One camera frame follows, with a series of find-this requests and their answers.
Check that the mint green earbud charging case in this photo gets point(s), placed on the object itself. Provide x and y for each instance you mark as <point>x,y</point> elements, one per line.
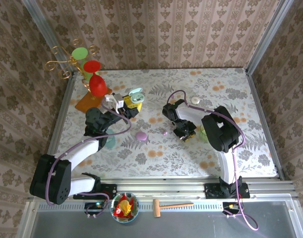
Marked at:
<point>136,98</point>

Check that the white earbud charging case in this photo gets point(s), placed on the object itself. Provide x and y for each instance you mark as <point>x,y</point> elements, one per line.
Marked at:
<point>195,100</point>

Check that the purple earbud charging case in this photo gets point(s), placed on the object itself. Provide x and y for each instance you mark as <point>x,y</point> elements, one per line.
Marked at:
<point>141,136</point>

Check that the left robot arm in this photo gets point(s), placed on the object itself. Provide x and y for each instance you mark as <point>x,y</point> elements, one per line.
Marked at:
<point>79,153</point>

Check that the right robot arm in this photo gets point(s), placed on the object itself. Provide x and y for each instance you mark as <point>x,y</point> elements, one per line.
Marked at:
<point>223,136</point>

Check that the green plastic cup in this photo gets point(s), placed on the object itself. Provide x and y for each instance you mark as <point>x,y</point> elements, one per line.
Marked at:
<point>203,135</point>

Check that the orange wooden rack base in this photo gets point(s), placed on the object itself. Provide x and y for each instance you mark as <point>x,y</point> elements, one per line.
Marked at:
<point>83,102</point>

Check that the teal plastic cup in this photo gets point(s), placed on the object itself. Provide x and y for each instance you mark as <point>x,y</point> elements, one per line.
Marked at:
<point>109,143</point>

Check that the red plastic wine glass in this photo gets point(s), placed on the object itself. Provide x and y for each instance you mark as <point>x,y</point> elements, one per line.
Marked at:
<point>97,85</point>

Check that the green plastic wine glass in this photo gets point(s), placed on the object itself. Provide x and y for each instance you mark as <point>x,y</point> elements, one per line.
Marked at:
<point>79,53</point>

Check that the wooden mallet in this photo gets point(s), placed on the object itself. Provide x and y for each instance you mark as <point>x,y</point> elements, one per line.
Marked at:
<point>157,207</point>

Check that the black controller board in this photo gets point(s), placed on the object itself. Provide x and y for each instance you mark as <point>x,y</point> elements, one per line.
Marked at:
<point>230,207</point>
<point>93,207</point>

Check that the red yellow crumpled wrappers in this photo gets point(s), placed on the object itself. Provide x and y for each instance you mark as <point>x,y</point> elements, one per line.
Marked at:
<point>123,207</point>

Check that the clear glass bowl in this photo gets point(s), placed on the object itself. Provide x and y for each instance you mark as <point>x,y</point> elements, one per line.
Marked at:
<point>124,219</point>

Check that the aluminium table side rail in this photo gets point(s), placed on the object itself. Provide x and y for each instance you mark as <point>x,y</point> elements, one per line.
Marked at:
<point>63,104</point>
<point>258,99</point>

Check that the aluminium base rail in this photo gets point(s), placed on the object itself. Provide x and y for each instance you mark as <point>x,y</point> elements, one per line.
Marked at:
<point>161,186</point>

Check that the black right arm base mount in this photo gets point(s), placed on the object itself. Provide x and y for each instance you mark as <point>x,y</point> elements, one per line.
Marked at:
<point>212,191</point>

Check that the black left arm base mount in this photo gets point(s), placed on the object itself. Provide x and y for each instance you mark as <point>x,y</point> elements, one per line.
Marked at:
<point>109,191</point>

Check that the aluminium frame post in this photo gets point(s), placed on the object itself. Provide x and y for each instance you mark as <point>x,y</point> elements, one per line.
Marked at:
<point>274,24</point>
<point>43,26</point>

